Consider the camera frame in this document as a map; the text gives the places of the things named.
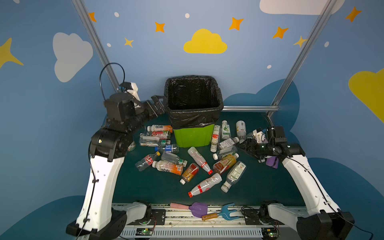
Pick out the gold red label tea bottle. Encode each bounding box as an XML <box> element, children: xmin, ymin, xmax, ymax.
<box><xmin>213</xmin><ymin>153</ymin><xmax>239</xmax><ymax>175</ymax></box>

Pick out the clear bottle green white label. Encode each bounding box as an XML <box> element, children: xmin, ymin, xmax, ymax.
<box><xmin>221</xmin><ymin>161</ymin><xmax>247</xmax><ymax>193</ymax></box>

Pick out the yellow cap red label bottle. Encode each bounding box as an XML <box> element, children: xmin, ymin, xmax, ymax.
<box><xmin>135</xmin><ymin>152</ymin><xmax>161</xmax><ymax>172</ymax></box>

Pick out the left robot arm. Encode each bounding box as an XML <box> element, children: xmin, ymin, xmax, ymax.
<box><xmin>66</xmin><ymin>93</ymin><xmax>165</xmax><ymax>240</ymax></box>

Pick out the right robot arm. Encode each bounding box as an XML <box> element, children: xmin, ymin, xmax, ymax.
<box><xmin>238</xmin><ymin>126</ymin><xmax>355</xmax><ymax>240</ymax></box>

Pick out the green bin with black liner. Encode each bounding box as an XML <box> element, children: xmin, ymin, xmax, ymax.
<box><xmin>164</xmin><ymin>76</ymin><xmax>224</xmax><ymax>148</ymax></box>

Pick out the clear square bottle white cap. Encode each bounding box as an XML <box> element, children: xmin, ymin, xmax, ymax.
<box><xmin>213</xmin><ymin>146</ymin><xmax>238</xmax><ymax>161</ymax></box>

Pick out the purple text label bottle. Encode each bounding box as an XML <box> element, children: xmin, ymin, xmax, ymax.
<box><xmin>218</xmin><ymin>137</ymin><xmax>239</xmax><ymax>150</ymax></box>

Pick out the white orange milk tea bottle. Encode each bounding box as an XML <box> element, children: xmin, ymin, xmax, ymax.
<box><xmin>147</xmin><ymin>125</ymin><xmax>174</xmax><ymax>133</ymax></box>

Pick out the clear flat white label bottle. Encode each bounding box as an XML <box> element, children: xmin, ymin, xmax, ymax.
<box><xmin>139</xmin><ymin>134</ymin><xmax>171</xmax><ymax>147</ymax></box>

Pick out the red green label bottle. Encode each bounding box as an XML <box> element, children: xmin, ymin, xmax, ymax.
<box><xmin>152</xmin><ymin>131</ymin><xmax>171</xmax><ymax>140</ymax></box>

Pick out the tall red white label bottle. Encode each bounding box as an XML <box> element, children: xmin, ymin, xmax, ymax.
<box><xmin>210</xmin><ymin>125</ymin><xmax>221</xmax><ymax>153</ymax></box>

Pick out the round tin with printed lid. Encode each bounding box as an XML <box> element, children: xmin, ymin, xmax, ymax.
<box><xmin>128</xmin><ymin>141</ymin><xmax>136</xmax><ymax>152</ymax></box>

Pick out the rear aluminium crossbar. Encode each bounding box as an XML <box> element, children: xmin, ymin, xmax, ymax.
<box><xmin>222</xmin><ymin>105</ymin><xmax>279</xmax><ymax>113</ymax></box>

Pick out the blue cap clear water bottle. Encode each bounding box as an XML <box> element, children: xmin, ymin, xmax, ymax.
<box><xmin>155</xmin><ymin>144</ymin><xmax>180</xmax><ymax>154</ymax></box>

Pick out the white bottle red cap lower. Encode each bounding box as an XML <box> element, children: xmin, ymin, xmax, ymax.
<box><xmin>188</xmin><ymin>173</ymin><xmax>222</xmax><ymax>198</ymax></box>

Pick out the white bottle red cap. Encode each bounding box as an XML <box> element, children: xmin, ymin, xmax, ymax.
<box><xmin>188</xmin><ymin>173</ymin><xmax>222</xmax><ymax>198</ymax></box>
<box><xmin>188</xmin><ymin>147</ymin><xmax>213</xmax><ymax>175</ymax></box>

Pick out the white bottle red cap upper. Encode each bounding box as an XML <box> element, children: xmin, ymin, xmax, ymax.
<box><xmin>188</xmin><ymin>147</ymin><xmax>213</xmax><ymax>175</ymax></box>

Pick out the orange label white cap bottle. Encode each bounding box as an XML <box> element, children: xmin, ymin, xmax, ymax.
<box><xmin>152</xmin><ymin>161</ymin><xmax>184</xmax><ymax>176</ymax></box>

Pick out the right circuit board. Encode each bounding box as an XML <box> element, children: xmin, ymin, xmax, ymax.
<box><xmin>262</xmin><ymin>229</ymin><xmax>280</xmax><ymax>240</ymax></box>

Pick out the circuit board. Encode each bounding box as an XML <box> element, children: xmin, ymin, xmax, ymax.
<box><xmin>136</xmin><ymin>228</ymin><xmax>154</xmax><ymax>236</ymax></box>
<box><xmin>262</xmin><ymin>229</ymin><xmax>280</xmax><ymax>240</ymax></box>

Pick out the left circuit board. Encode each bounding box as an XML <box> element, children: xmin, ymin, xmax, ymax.
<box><xmin>136</xmin><ymin>228</ymin><xmax>154</xmax><ymax>236</ymax></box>

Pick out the purple spatula pink handle right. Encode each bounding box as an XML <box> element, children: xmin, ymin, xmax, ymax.
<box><xmin>266</xmin><ymin>156</ymin><xmax>279</xmax><ymax>169</ymax></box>

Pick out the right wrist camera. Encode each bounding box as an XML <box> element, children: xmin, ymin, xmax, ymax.
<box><xmin>253</xmin><ymin>130</ymin><xmax>268</xmax><ymax>144</ymax></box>

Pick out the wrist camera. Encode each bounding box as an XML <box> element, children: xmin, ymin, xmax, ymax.
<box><xmin>120</xmin><ymin>82</ymin><xmax>140</xmax><ymax>101</ymax></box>
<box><xmin>253</xmin><ymin>130</ymin><xmax>268</xmax><ymax>144</ymax></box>

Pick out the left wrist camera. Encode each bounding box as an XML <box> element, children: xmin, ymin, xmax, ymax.
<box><xmin>120</xmin><ymin>82</ymin><xmax>140</xmax><ymax>101</ymax></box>

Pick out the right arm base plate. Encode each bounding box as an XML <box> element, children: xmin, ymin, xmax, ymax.
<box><xmin>241</xmin><ymin>207</ymin><xmax>284</xmax><ymax>226</ymax></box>

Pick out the blue fork rake wooden handle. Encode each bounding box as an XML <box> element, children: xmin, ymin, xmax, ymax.
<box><xmin>202</xmin><ymin>203</ymin><xmax>240</xmax><ymax>221</ymax></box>

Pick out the purple shovel pink handle front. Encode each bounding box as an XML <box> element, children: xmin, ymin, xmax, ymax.
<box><xmin>170</xmin><ymin>202</ymin><xmax>208</xmax><ymax>218</ymax></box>

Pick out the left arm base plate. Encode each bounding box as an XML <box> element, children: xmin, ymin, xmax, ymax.
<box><xmin>127</xmin><ymin>209</ymin><xmax>166</xmax><ymax>226</ymax></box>

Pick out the left aluminium frame post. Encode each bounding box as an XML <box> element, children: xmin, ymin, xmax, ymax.
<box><xmin>72</xmin><ymin>0</ymin><xmax>119</xmax><ymax>92</ymax></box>

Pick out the aluminium frame post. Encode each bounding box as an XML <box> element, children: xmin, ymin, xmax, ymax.
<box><xmin>72</xmin><ymin>0</ymin><xmax>119</xmax><ymax>92</ymax></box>
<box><xmin>267</xmin><ymin>0</ymin><xmax>345</xmax><ymax>118</ymax></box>

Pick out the right aluminium frame post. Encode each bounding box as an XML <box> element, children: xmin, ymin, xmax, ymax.
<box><xmin>267</xmin><ymin>0</ymin><xmax>345</xmax><ymax>118</ymax></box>

